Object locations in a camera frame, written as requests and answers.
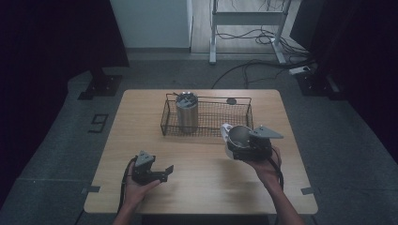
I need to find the person's right hand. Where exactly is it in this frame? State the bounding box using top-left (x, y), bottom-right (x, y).
top-left (244, 145), bottom-right (283, 186)

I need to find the white power strip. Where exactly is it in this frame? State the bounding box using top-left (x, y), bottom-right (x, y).
top-left (288, 65), bottom-right (314, 76)

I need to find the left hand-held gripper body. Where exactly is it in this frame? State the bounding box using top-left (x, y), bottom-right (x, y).
top-left (130, 150), bottom-right (161, 187)

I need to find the dark wire mesh basket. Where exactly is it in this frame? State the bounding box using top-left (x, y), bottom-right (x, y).
top-left (160, 93), bottom-right (254, 139)

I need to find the person's left hand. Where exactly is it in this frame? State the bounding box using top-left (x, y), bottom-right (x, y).
top-left (124, 161), bottom-right (162, 204)

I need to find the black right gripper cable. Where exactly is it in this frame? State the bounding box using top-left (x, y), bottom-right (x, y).
top-left (267, 145), bottom-right (285, 192)

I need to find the white wall panel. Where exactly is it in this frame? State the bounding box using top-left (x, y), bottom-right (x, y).
top-left (109, 0), bottom-right (194, 51)

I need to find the bundle of floor cables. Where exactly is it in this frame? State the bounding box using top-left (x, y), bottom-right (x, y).
top-left (211, 26), bottom-right (317, 90)

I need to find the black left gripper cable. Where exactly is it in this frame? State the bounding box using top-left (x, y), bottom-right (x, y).
top-left (116, 157), bottom-right (139, 218)

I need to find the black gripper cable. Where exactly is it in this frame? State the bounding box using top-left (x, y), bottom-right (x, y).
top-left (267, 145), bottom-right (285, 192)
top-left (116, 157), bottom-right (139, 218)

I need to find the white mug with steel inside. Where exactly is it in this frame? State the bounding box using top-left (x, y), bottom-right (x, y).
top-left (220, 123), bottom-right (254, 160)

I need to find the white desk frame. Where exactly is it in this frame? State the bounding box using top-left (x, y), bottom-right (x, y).
top-left (208, 0), bottom-right (293, 66)

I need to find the dark curtain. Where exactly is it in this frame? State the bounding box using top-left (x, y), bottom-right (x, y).
top-left (0, 0), bottom-right (130, 207)
top-left (289, 0), bottom-right (398, 158)

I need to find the steel tumbler with lid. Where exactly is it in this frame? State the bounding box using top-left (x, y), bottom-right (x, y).
top-left (171, 90), bottom-right (200, 135)

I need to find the black stand base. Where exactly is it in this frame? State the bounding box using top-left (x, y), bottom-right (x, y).
top-left (77, 68), bottom-right (124, 101)
top-left (295, 69), bottom-right (346, 101)

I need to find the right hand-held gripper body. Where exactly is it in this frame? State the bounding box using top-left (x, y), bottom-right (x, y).
top-left (237, 125), bottom-right (284, 163)

